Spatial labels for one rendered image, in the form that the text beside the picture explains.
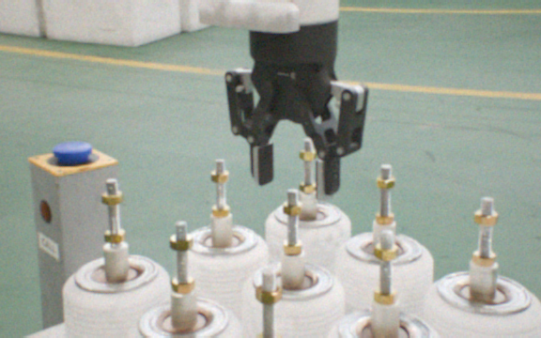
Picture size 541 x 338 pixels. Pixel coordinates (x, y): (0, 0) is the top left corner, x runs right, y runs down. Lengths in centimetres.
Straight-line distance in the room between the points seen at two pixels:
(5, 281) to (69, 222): 52
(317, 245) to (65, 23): 275
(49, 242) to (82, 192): 7
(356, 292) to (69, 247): 32
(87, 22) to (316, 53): 285
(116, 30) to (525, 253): 226
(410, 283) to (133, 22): 269
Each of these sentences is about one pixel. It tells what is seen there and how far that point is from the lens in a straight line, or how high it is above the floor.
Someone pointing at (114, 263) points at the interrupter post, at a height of 27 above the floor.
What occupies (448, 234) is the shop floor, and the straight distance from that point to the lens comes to 157.
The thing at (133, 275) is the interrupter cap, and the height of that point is 25.
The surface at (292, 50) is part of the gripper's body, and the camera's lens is 68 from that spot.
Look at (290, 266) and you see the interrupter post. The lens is 77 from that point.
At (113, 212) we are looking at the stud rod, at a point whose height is 32.
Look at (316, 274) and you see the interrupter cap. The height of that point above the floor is 25.
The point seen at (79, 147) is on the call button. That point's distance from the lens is 95.
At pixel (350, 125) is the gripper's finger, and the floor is 42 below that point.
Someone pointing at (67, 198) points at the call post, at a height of 28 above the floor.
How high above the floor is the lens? 60
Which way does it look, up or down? 18 degrees down
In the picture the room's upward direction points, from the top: 1 degrees counter-clockwise
